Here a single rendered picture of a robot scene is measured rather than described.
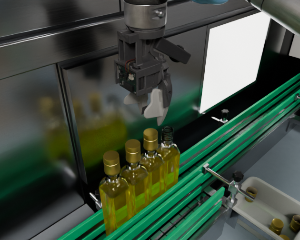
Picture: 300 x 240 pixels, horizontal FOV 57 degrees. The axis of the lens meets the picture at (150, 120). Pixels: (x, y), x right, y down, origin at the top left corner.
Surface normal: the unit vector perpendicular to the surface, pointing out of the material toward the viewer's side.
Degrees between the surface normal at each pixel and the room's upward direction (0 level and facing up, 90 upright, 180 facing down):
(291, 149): 0
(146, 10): 90
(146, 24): 91
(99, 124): 90
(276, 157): 0
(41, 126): 90
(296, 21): 107
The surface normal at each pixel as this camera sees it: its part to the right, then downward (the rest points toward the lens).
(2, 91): 0.69, 0.41
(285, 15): -0.77, 0.57
